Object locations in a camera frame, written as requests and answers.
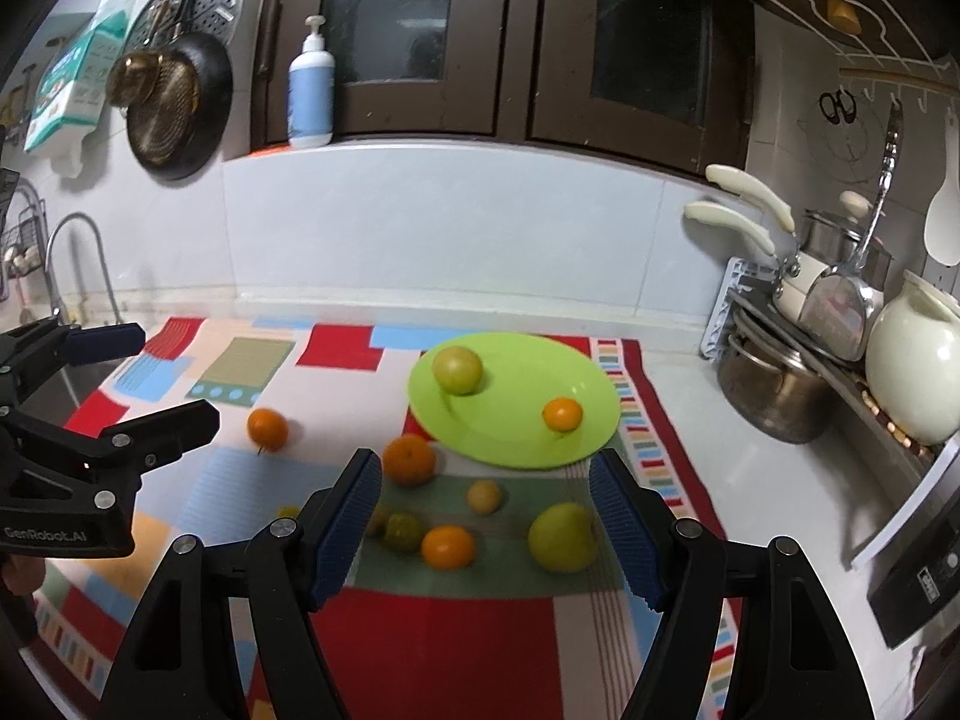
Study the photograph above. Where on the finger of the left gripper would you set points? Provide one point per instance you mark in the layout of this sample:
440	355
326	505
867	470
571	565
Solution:
84	346
121	455

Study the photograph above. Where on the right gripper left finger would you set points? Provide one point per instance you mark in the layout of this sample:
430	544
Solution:
178	659

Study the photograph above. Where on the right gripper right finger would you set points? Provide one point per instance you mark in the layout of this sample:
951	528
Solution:
792	658

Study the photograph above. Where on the small orange tangerine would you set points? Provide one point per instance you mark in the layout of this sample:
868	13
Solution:
448	548

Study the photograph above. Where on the green apple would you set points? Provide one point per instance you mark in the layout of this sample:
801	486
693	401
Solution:
458	370
562	540

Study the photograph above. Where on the black knife block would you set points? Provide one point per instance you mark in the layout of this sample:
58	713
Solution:
922	582

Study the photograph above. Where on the black frying pan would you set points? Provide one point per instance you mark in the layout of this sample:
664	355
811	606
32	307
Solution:
176	126

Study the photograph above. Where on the colourful patchwork table cloth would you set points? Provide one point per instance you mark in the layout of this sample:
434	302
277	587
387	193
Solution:
501	638

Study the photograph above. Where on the teal tissue package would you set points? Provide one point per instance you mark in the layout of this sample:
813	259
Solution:
72	92

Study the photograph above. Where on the stainless steel stockpot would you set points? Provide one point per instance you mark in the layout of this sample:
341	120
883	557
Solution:
783	399

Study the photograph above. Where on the small copper saucepan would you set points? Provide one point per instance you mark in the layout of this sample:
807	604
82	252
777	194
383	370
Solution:
144	75

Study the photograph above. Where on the small yellow-brown fruit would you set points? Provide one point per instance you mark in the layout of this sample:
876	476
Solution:
484	497

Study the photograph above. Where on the white ceramic pot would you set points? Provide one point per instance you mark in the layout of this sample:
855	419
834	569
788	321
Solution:
912	361

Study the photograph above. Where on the metal spatula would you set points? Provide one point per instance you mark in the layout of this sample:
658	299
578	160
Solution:
841	305

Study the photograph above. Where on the green plate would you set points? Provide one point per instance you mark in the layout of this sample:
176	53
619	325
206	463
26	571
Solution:
501	423

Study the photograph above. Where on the blue white soap dispenser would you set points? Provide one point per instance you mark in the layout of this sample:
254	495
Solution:
311	83

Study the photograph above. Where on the white metal pot shelf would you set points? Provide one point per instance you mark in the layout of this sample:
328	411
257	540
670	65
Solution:
911	470

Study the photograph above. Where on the round metal steamer rack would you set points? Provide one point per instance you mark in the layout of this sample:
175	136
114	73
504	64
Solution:
202	4

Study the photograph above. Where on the steel pot with lid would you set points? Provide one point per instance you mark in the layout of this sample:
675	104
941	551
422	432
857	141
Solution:
826	239

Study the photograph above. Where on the white rice paddle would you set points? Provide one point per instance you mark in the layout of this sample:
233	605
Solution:
942	223

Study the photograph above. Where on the black scissors on hook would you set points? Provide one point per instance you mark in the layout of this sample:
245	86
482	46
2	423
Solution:
839	107

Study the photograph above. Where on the wire sink basket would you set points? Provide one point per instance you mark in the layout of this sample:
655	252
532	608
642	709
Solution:
24	229

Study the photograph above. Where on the lower cream pan handle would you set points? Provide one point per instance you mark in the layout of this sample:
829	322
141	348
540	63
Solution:
716	215

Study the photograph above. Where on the cream pan handle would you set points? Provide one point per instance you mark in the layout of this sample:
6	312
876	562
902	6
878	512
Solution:
753	191
716	215

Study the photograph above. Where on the upper cream pan handle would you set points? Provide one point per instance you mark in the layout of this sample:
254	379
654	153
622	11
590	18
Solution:
753	191

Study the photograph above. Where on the white wire wall rack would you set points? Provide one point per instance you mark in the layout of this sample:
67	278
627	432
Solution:
939	77

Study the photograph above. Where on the dark brown window frame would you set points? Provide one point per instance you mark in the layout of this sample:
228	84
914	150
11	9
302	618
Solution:
664	83

